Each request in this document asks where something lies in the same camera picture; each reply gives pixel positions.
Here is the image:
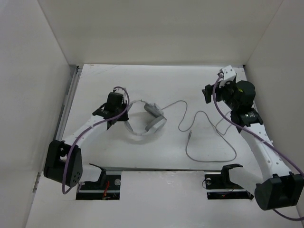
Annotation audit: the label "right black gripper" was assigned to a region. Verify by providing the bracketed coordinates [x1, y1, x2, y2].
[201, 78, 239, 110]

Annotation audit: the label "grey headphone cable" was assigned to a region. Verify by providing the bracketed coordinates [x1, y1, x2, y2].
[161, 100, 239, 163]

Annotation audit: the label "white grey headphones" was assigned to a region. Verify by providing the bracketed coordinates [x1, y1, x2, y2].
[124, 100, 167, 137]

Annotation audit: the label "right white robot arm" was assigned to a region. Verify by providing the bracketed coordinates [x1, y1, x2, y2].
[202, 80, 304, 210]

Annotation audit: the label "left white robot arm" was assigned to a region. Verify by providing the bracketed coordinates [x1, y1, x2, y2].
[43, 86, 130, 194]

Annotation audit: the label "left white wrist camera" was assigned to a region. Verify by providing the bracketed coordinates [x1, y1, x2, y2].
[113, 86, 126, 95]

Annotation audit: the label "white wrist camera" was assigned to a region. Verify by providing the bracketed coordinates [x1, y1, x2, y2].
[113, 86, 126, 95]
[218, 65, 237, 87]

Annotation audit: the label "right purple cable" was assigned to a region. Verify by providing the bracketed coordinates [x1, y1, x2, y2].
[213, 72, 304, 221]

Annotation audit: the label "purple cable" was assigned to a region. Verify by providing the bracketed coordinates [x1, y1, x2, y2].
[213, 72, 304, 221]
[61, 86, 131, 195]

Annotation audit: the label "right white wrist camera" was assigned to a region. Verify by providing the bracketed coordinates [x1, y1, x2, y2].
[218, 65, 237, 87]

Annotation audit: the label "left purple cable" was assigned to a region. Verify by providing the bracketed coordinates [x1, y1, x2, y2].
[61, 86, 131, 195]

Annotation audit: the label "left metal side rail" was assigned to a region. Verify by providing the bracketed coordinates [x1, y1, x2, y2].
[53, 65, 82, 140]

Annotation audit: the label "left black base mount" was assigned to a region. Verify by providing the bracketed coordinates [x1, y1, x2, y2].
[76, 163, 122, 200]

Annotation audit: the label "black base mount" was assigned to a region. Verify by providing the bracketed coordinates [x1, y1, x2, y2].
[76, 163, 122, 200]
[202, 164, 254, 200]

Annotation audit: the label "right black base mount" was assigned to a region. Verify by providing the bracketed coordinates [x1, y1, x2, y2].
[202, 164, 254, 200]

